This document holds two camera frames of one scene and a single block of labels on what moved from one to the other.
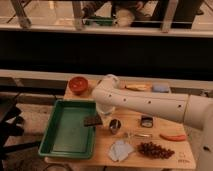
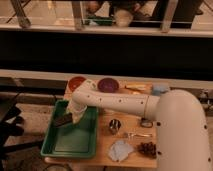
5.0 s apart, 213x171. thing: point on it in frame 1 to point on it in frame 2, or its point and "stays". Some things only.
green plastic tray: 65,134 stays
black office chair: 8,129 stays
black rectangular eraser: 92,121 to 65,119
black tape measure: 146,121 stays
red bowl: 78,85 stays
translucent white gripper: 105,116 to 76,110
